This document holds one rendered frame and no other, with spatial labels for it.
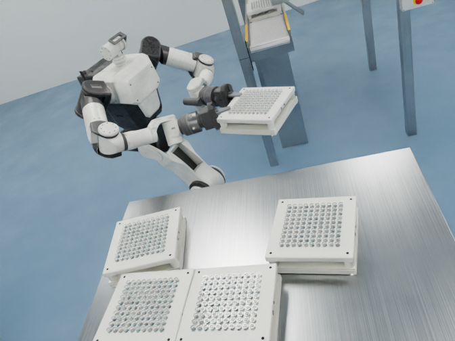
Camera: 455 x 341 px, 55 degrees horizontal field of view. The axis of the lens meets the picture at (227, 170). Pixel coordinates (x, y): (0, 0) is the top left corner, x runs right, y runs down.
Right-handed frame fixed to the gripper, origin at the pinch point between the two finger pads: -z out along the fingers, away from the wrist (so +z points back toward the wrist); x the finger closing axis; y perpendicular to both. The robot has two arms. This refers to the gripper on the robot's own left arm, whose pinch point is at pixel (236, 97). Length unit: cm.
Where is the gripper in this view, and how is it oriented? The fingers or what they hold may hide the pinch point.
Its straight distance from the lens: 187.7
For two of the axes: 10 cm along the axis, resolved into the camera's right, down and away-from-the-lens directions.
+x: 3.1, 7.7, 5.5
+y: -5.6, 6.2, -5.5
